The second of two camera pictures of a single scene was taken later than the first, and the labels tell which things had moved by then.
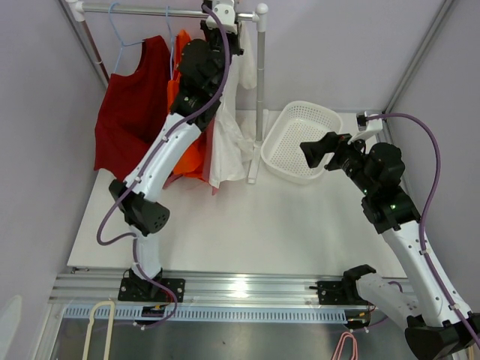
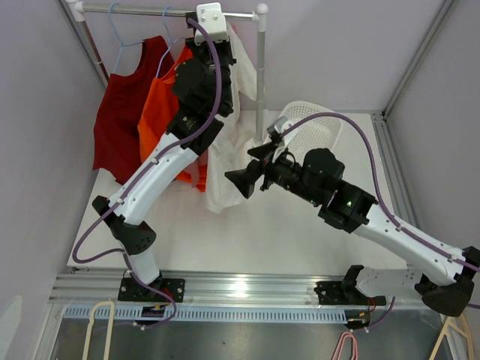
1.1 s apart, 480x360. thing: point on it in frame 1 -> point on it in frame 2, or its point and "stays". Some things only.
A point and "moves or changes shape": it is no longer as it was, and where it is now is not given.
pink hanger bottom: (355, 352) stays
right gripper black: (330, 143) -> (244, 179)
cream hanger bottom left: (87, 341) stays
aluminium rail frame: (79, 286) stays
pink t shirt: (207, 141) moves or changes shape
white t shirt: (232, 151) moves or changes shape
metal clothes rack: (259, 168) stays
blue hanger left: (123, 45) stays
